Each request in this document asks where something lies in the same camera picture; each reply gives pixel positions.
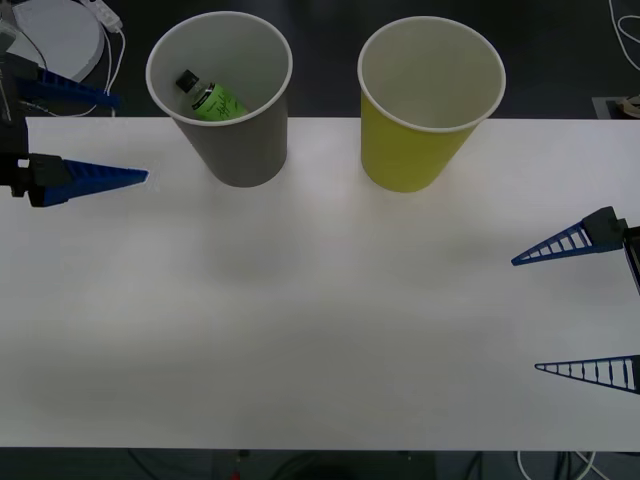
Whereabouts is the green bottle with black cap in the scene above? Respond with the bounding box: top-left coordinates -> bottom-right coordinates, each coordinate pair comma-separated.
174,69 -> 250,123

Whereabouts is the white cable under table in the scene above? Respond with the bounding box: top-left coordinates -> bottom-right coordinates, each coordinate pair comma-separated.
516,449 -> 607,480

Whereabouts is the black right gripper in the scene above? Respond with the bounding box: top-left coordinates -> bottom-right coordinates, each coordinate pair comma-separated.
510,206 -> 640,396

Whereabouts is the white power strip cable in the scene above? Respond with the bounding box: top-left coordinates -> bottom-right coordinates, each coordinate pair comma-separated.
97,27 -> 128,119

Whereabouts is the white power strip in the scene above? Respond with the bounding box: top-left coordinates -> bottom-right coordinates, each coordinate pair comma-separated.
81,0 -> 124,35

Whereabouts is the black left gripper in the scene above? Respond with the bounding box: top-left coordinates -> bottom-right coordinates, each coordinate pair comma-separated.
0,49 -> 151,209

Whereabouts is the grey plastic waste bin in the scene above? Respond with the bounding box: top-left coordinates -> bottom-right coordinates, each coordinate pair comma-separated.
145,13 -> 294,190

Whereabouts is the yellow-green plastic waste bin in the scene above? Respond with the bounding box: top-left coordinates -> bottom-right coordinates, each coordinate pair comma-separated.
356,15 -> 507,194

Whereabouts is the grey floor outlet box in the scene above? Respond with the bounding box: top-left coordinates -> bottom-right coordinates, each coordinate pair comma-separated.
591,94 -> 640,121

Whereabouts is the round white floor base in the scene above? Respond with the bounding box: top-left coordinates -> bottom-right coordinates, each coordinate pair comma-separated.
9,0 -> 106,84

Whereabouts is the looped white cable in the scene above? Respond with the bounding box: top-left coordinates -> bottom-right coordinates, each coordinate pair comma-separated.
606,0 -> 640,92

